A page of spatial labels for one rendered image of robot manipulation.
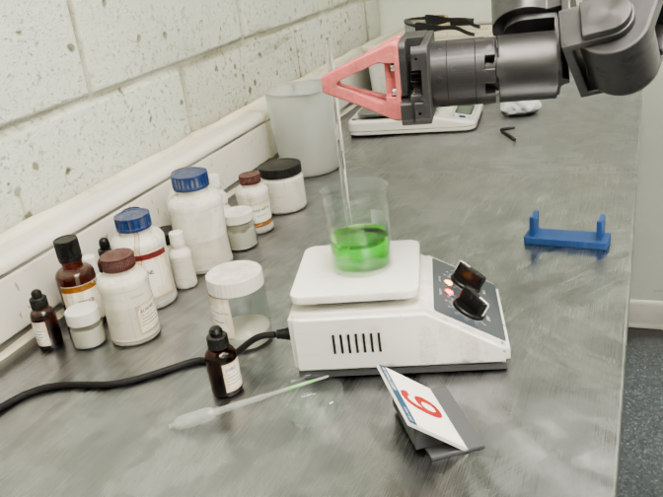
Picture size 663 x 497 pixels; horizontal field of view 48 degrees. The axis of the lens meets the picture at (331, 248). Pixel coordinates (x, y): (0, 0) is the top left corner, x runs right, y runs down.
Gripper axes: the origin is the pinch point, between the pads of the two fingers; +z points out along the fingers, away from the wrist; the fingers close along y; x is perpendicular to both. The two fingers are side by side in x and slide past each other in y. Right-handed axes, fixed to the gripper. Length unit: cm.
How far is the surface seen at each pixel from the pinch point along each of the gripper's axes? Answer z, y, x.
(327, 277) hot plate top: 1.8, 4.0, 17.6
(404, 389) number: -6.1, 14.1, 23.3
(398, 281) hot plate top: -5.2, 5.3, 17.5
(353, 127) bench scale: 13, -80, 23
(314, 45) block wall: 24, -101, 9
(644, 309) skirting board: -54, -133, 94
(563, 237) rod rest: -22.2, -22.0, 25.0
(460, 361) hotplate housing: -10.5, 7.3, 24.8
